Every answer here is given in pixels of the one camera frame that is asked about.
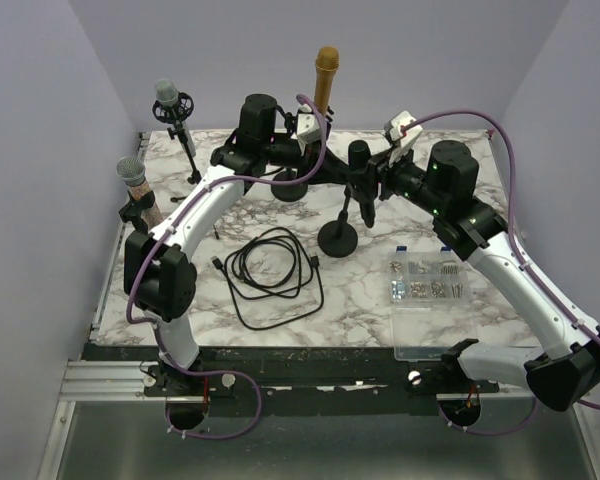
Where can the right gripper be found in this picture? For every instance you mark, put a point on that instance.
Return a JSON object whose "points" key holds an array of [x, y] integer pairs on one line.
{"points": [[384, 172]]}

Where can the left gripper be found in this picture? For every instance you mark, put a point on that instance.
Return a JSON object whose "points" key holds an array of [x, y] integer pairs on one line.
{"points": [[330, 169]]}

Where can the black microphone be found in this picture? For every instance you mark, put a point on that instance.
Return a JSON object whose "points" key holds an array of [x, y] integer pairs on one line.
{"points": [[358, 157]]}

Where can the black clip microphone stand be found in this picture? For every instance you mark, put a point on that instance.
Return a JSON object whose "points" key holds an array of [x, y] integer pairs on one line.
{"points": [[337, 238]]}

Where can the gold microphone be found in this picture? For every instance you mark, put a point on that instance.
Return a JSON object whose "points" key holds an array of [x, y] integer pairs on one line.
{"points": [[326, 65]]}

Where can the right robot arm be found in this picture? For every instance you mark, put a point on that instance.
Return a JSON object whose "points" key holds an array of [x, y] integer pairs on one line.
{"points": [[566, 365]]}

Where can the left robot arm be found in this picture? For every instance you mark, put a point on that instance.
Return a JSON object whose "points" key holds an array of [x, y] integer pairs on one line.
{"points": [[159, 272]]}

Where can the black round base stand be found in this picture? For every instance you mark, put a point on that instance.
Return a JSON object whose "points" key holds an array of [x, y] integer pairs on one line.
{"points": [[137, 212]]}

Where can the clear plastic screw box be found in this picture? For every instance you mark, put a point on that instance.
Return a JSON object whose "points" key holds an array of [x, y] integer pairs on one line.
{"points": [[430, 299]]}

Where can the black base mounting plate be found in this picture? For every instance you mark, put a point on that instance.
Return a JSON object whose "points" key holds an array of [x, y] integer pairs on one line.
{"points": [[248, 400]]}

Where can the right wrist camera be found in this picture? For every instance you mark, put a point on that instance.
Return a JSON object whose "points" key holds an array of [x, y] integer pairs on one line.
{"points": [[401, 134]]}

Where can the black tripod shock mount stand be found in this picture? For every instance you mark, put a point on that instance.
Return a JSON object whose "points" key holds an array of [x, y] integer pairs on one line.
{"points": [[185, 135]]}

